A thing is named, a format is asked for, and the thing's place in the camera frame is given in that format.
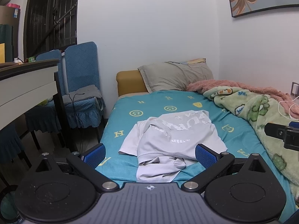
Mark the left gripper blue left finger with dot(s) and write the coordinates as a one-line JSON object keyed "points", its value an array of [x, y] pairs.
{"points": [[85, 165]]}

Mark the light grey printed t-shirt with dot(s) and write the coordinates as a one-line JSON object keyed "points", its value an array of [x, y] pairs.
{"points": [[165, 145]]}

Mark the blue covered chair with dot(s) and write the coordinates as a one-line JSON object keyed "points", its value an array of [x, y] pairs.
{"points": [[48, 116], [81, 63]]}

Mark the cardboard box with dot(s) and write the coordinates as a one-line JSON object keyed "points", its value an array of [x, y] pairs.
{"points": [[11, 16]]}

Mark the white desk black frame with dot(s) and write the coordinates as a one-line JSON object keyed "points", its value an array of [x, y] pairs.
{"points": [[24, 86]]}

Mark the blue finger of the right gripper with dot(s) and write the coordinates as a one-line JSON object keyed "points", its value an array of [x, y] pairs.
{"points": [[278, 131], [294, 124]]}

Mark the dark barred window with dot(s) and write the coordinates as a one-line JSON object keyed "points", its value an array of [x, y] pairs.
{"points": [[49, 25]]}

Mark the green cartoon fleece blanket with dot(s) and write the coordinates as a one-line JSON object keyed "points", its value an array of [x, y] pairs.
{"points": [[258, 110]]}

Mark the teal patterned bed sheet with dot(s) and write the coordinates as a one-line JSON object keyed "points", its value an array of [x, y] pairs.
{"points": [[237, 134]]}

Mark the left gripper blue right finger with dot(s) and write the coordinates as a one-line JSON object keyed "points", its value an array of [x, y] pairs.
{"points": [[216, 165]]}

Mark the pink fluffy blanket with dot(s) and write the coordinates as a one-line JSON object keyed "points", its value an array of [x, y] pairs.
{"points": [[284, 98]]}

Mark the wall power socket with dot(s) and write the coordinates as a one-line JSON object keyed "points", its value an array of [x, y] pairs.
{"points": [[294, 89]]}

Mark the grey pillow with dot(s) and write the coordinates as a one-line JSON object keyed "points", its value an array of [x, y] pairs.
{"points": [[176, 76]]}

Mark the grey cloth on chair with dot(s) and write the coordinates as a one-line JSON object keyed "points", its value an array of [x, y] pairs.
{"points": [[87, 92]]}

